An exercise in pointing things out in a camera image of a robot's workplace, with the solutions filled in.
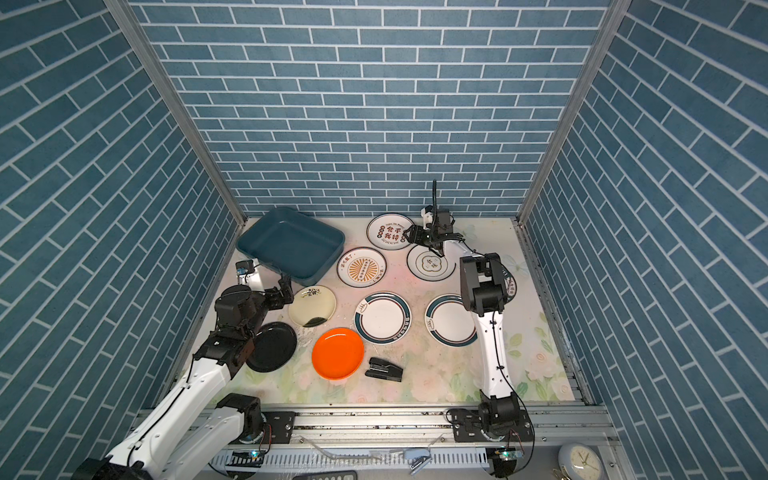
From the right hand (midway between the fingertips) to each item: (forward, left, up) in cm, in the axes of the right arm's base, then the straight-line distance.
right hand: (408, 231), depth 111 cm
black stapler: (-50, +4, -4) cm, 50 cm away
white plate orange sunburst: (-15, +16, -4) cm, 22 cm away
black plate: (-47, +36, -1) cm, 59 cm away
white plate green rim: (-33, +6, -6) cm, 35 cm away
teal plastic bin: (-6, +44, -3) cm, 45 cm away
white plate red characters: (+3, +9, -4) cm, 11 cm away
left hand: (-34, +34, +15) cm, 50 cm away
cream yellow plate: (-31, +29, -3) cm, 43 cm away
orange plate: (-46, +18, -5) cm, 50 cm away
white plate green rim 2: (-32, -15, -8) cm, 36 cm away
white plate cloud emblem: (-12, -7, -4) cm, 15 cm away
